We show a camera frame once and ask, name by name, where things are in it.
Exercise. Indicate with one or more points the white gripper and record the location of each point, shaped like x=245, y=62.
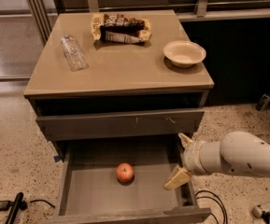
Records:
x=191, y=157

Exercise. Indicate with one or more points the red apple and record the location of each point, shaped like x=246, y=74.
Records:
x=125, y=172

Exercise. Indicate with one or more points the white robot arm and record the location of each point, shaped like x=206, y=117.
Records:
x=237, y=153

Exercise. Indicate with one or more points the closed top drawer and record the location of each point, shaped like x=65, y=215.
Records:
x=120, y=124

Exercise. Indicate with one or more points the grey drawer cabinet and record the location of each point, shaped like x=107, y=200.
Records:
x=120, y=77

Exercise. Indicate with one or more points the open middle drawer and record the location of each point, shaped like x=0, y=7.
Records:
x=90, y=192

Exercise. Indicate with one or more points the white power strip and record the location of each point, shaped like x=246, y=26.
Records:
x=261, y=210

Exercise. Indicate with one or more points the small black floor device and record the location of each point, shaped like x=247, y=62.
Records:
x=263, y=103

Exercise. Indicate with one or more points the white bowl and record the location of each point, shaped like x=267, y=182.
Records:
x=184, y=54

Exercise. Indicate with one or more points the blue tape piece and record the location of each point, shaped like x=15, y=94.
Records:
x=57, y=158

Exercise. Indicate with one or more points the brown chip bag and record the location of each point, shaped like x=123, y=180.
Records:
x=120, y=28

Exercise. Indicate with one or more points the clear plastic water bottle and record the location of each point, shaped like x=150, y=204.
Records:
x=73, y=53

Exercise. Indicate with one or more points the black stick tool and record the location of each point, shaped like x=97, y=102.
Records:
x=18, y=204

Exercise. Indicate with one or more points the black power adapter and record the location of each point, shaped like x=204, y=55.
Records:
x=5, y=205

